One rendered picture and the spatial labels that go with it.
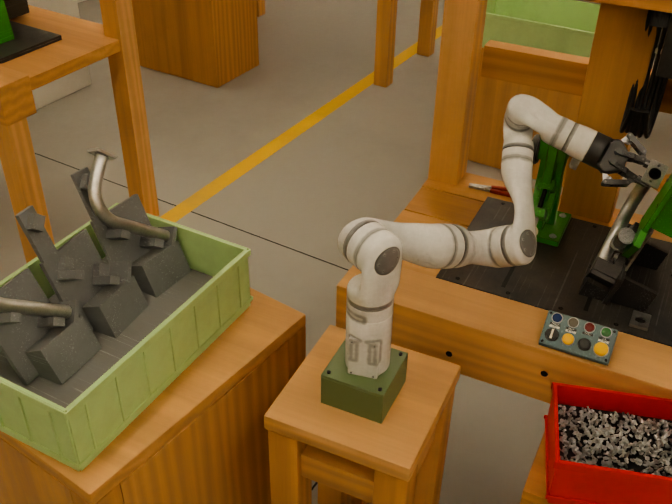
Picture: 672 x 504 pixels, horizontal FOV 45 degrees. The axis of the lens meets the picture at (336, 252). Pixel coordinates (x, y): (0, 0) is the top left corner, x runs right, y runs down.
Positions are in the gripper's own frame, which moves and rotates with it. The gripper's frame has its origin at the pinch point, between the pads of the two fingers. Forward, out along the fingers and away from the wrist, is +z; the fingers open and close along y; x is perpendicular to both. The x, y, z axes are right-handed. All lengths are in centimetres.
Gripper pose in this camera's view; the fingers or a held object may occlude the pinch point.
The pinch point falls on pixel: (648, 174)
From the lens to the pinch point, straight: 194.1
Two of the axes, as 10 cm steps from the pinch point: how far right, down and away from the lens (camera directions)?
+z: 8.7, 4.6, -1.9
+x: 1.4, 1.3, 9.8
